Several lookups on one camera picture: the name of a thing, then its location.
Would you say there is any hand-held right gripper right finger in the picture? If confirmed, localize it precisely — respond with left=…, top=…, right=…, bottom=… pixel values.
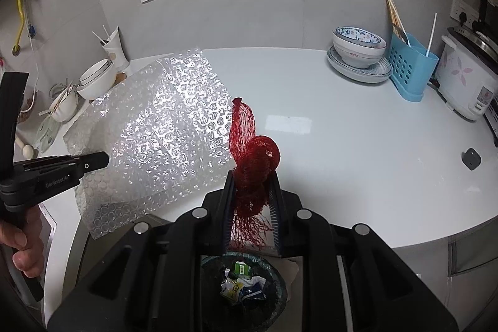
left=268, top=171, right=460, bottom=332

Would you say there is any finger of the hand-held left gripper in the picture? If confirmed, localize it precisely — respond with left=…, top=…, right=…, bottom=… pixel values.
left=13, top=151, right=110, bottom=177

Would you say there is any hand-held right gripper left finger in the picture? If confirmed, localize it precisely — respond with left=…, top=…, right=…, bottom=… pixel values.
left=47, top=171, right=238, bottom=332

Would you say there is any yellow snack packet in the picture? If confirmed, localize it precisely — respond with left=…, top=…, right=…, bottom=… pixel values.
left=221, top=275, right=244, bottom=302

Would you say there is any red mesh net bag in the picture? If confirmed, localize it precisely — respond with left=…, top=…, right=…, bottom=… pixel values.
left=228, top=96, right=281, bottom=251

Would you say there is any black trash bin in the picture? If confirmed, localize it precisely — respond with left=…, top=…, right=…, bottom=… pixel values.
left=200, top=254, right=289, bottom=332

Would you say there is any clear bubble wrap sheet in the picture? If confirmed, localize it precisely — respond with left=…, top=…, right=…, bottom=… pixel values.
left=63, top=48, right=234, bottom=240

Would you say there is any blue snack wrapper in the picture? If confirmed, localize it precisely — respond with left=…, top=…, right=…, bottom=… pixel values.
left=243, top=283, right=267, bottom=302

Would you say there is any person's left hand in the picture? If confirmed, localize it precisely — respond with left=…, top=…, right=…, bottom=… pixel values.
left=0, top=205, right=45, bottom=278

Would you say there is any beige wooden spoon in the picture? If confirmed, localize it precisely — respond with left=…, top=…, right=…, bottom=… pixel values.
left=16, top=138, right=35, bottom=157

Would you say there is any green patterned glass dish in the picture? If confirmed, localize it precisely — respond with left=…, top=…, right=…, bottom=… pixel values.
left=35, top=114, right=63, bottom=152

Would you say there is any white bowl with chopsticks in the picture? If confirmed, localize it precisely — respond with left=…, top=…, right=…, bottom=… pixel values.
left=47, top=83, right=80, bottom=123

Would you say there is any white bowl black rim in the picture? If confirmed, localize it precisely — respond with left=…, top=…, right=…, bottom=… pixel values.
left=79, top=59, right=115, bottom=86
left=77, top=73, right=117, bottom=101

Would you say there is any tall white ceramic cup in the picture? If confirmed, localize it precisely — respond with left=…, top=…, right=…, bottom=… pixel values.
left=101, top=26, right=130, bottom=72

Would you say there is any blue patterned plate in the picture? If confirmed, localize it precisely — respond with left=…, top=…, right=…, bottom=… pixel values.
left=329, top=65, right=392, bottom=84
left=327, top=46, right=393, bottom=78

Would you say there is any plain white bowl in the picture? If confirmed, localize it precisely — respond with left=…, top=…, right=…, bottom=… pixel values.
left=332, top=29, right=387, bottom=69

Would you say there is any blue plastic utensil holder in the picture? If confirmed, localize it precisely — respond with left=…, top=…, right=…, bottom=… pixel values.
left=389, top=32, right=439, bottom=102

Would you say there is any blue floral bowl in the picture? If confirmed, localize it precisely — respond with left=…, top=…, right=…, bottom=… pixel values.
left=335, top=26, right=384, bottom=47

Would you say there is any small dark grey block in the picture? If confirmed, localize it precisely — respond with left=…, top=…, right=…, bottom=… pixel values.
left=462, top=148, right=482, bottom=170

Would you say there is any metal spoon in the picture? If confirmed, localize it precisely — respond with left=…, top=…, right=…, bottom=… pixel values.
left=393, top=26, right=411, bottom=47

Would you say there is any white floral rice cooker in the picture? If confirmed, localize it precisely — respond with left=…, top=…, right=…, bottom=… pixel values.
left=434, top=26, right=498, bottom=121

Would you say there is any bundle of wooden chopsticks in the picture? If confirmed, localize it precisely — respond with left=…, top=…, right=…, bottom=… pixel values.
left=385, top=0, right=407, bottom=45

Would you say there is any long white stick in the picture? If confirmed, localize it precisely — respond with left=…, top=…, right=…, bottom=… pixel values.
left=425, top=13, right=437, bottom=56

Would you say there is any white socket with plug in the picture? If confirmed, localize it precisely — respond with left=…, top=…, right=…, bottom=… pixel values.
left=451, top=0, right=479, bottom=25

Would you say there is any yellow gas hose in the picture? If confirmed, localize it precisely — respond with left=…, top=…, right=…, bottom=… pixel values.
left=12, top=0, right=26, bottom=56

